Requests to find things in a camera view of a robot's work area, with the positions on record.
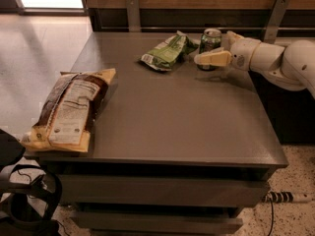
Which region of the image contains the left metal bracket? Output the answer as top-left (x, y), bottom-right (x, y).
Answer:
top-left (126, 0), bottom-right (141, 32)

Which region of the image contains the metal bracket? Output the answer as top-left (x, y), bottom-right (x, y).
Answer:
top-left (126, 0), bottom-right (141, 32)
top-left (262, 0), bottom-right (290, 43)

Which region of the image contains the green chip bag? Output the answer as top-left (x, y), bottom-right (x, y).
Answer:
top-left (141, 31), bottom-right (199, 72)

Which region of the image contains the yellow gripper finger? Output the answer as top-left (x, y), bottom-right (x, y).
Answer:
top-left (226, 30), bottom-right (243, 45)
top-left (194, 47), bottom-right (232, 67)

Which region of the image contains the grey drawer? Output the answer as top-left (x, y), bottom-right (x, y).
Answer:
top-left (59, 175), bottom-right (269, 207)
top-left (71, 211), bottom-right (243, 235)

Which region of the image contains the brown chip bag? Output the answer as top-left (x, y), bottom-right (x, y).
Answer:
top-left (21, 68), bottom-right (116, 152)

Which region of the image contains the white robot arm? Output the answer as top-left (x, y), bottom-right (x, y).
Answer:
top-left (194, 31), bottom-right (315, 97)

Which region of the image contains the upper grey drawer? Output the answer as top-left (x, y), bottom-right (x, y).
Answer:
top-left (59, 175), bottom-right (269, 207)

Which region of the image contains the green soda can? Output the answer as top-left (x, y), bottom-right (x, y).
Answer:
top-left (197, 28), bottom-right (223, 72)

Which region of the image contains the black power cable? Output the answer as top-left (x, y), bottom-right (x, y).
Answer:
top-left (266, 195), bottom-right (276, 236)

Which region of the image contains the black office chair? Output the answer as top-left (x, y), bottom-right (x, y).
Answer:
top-left (0, 130), bottom-right (62, 236)

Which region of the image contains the lower grey drawer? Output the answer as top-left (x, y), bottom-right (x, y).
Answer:
top-left (71, 211), bottom-right (243, 235)

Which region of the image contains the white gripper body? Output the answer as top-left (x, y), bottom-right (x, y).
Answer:
top-left (230, 38), bottom-right (261, 71)

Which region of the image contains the right metal bracket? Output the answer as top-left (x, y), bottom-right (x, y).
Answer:
top-left (262, 0), bottom-right (290, 43)

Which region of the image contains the white power strip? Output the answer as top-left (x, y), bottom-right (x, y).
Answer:
top-left (262, 191), bottom-right (313, 205)

